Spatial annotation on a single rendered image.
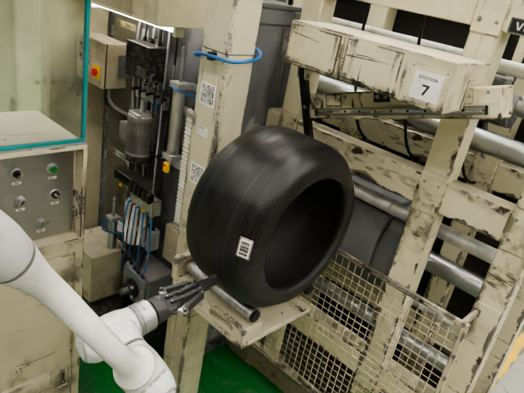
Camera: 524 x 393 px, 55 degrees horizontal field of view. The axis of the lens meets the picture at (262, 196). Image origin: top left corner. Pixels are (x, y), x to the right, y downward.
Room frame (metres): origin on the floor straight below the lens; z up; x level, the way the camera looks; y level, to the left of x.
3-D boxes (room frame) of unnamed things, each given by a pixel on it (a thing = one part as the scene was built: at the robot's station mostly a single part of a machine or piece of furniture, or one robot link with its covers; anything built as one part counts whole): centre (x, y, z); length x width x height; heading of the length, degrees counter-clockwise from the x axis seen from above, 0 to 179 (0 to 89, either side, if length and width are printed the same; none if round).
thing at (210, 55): (1.71, 0.20, 1.64); 0.19 x 0.19 x 0.06; 50
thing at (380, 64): (1.71, -0.29, 1.71); 0.61 x 0.25 x 0.15; 50
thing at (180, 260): (1.68, 0.13, 0.90); 0.40 x 0.03 x 0.10; 140
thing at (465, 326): (1.67, -0.40, 0.65); 0.90 x 0.02 x 0.70; 50
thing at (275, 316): (1.57, -0.01, 0.80); 0.37 x 0.36 x 0.02; 140
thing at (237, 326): (1.46, 0.08, 0.83); 0.36 x 0.09 x 0.06; 50
